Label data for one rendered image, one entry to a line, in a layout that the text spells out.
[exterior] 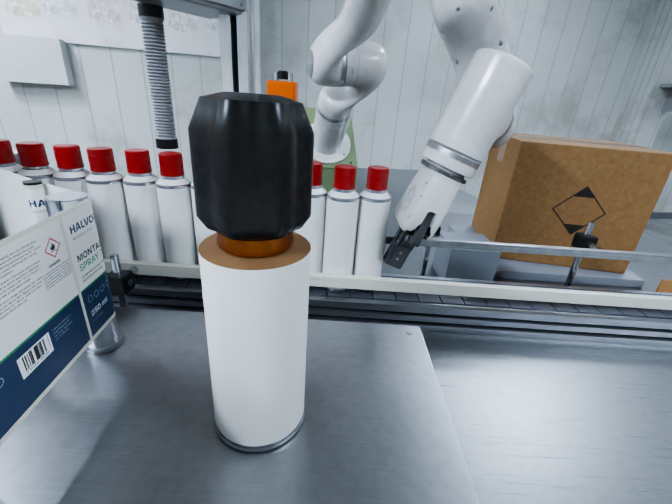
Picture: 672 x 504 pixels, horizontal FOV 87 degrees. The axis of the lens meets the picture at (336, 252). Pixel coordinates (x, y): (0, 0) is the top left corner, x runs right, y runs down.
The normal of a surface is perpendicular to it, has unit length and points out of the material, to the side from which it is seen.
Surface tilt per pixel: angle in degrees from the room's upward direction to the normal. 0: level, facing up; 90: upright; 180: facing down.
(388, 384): 0
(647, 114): 90
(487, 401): 0
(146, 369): 0
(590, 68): 90
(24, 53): 90
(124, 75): 90
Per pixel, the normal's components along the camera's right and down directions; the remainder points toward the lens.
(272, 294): 0.43, 0.40
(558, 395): 0.07, -0.91
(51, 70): 0.19, 0.41
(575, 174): -0.16, 0.40
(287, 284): 0.65, 0.36
